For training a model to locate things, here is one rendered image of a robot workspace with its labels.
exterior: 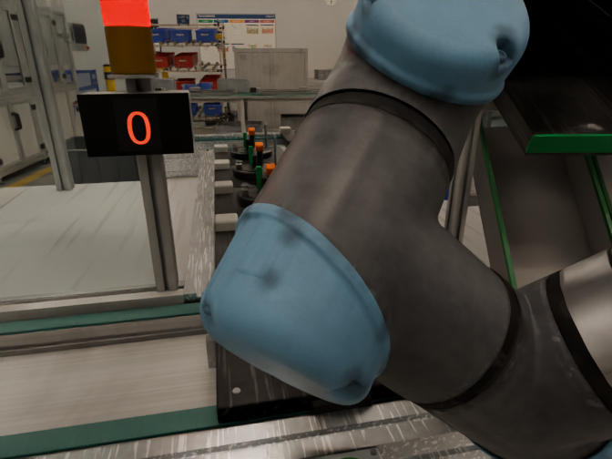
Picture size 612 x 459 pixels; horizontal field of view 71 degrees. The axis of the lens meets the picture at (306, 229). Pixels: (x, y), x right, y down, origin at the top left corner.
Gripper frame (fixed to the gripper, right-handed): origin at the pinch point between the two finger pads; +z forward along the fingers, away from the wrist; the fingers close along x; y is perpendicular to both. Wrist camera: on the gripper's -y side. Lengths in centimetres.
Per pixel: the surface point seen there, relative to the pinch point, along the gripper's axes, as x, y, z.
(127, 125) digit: -20.0, -15.4, -2.9
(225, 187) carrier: -9, -33, 47
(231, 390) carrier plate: -10.5, 14.7, -0.2
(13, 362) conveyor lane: -37.8, 7.0, 15.5
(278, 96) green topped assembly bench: 65, -327, 379
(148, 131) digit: -17.8, -14.9, -2.3
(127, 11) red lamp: -18.3, -24.1, -10.9
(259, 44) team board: 98, -758, 726
